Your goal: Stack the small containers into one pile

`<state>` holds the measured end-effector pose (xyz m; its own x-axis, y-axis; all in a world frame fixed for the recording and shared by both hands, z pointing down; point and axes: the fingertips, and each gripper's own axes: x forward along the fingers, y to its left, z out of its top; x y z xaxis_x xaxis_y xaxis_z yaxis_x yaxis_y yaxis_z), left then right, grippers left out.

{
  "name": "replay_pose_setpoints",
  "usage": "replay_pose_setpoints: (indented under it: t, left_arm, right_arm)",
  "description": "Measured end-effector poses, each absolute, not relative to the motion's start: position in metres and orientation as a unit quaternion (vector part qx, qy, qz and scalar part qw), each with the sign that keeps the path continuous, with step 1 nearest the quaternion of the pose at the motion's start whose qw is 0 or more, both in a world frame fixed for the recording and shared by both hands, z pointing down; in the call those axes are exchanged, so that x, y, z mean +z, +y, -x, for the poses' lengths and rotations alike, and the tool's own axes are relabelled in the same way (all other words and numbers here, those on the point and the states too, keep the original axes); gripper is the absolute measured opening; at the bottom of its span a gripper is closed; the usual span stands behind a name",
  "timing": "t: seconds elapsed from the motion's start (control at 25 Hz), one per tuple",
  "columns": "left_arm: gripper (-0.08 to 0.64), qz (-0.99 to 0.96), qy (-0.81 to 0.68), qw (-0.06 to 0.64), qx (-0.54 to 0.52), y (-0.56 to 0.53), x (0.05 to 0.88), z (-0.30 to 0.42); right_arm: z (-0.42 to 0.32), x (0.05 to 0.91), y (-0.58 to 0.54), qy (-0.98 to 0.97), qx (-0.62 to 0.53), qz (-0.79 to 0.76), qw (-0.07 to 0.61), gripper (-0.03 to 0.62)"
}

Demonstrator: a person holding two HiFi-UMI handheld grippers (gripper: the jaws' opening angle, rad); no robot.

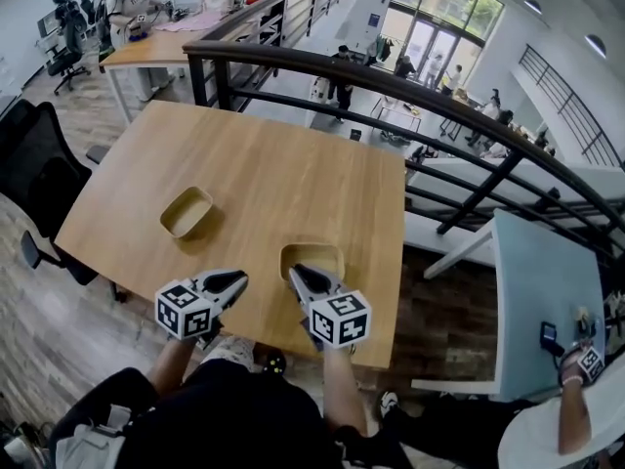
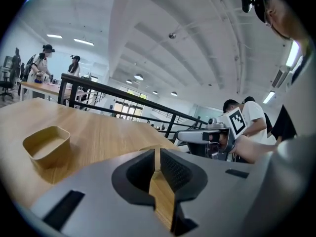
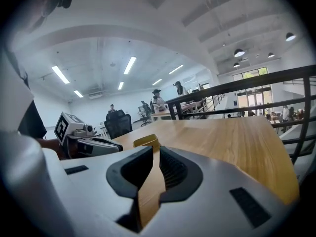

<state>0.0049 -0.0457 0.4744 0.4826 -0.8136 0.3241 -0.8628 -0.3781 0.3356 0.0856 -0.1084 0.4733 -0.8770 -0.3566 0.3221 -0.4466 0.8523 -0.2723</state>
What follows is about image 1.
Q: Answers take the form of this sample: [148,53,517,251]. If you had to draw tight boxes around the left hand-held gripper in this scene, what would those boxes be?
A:
[154,268,249,352]

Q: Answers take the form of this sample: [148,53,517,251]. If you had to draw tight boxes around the small yellowish object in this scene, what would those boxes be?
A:
[573,305,602,341]

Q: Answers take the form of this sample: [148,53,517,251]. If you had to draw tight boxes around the thin black balcony railing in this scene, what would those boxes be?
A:
[517,44,624,168]

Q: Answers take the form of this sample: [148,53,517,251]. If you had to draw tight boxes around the black swivel office chair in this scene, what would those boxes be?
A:
[46,15,93,97]

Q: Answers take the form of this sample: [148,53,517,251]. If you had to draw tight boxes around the person's grey harness vest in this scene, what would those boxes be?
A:
[56,403,133,469]

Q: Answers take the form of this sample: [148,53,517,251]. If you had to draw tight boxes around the glass entrance doors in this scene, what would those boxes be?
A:
[380,0,504,85]

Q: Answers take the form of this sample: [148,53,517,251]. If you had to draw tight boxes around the person's black top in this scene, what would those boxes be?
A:
[48,359,416,469]

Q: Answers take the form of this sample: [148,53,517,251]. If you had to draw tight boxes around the black mesh office chair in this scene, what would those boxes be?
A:
[0,99,131,305]

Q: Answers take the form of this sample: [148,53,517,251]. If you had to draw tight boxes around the person's right forearm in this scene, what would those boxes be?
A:
[321,347,368,437]

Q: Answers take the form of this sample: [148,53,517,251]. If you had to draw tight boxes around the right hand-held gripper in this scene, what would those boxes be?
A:
[288,264,372,356]

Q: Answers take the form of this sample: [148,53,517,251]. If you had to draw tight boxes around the light blue table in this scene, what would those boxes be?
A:
[409,207,609,403]

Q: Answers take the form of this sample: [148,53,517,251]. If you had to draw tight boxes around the person's black dotted shoe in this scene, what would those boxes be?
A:
[262,349,288,376]

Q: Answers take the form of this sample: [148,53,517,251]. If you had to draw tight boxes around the pink cloth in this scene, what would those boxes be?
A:
[155,10,230,33]

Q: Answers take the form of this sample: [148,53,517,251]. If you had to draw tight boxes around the person's left forearm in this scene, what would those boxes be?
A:
[146,337,199,400]

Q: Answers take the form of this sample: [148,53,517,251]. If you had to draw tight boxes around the person's light patterned trousers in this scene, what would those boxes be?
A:
[202,334,256,375]

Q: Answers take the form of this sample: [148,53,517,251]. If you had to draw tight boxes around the black handheld device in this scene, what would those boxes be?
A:
[539,320,565,359]

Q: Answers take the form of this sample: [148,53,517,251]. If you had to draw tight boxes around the wooden table with white legs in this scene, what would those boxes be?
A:
[100,17,260,126]

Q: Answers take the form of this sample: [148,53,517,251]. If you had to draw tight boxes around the black metal railing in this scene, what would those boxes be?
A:
[183,0,625,263]

